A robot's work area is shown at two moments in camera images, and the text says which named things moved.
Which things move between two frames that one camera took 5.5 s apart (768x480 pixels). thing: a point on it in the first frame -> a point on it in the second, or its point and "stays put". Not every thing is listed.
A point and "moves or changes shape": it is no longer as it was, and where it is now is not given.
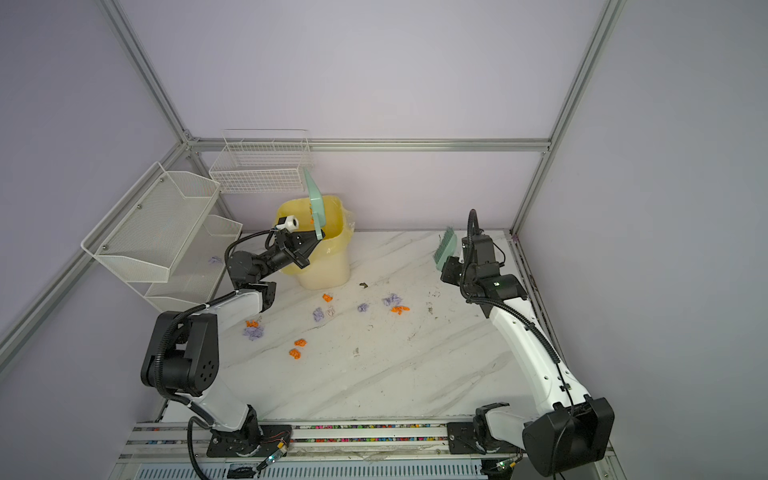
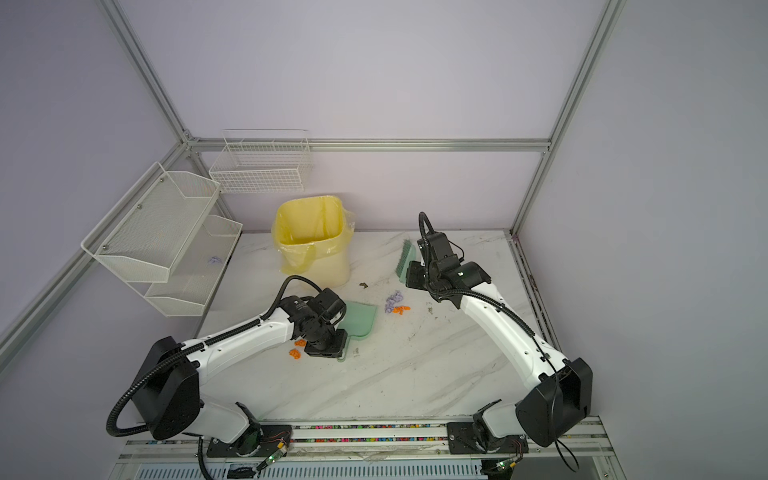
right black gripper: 445,274 -> 410,276
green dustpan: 316,205 -> 358,321
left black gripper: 297,246 -> 335,351
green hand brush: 446,247 moves or changes shape
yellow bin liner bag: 338,228 stays put
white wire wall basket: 262,161 stays put
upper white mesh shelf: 142,236 stays put
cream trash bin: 329,268 stays put
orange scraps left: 295,353 stays put
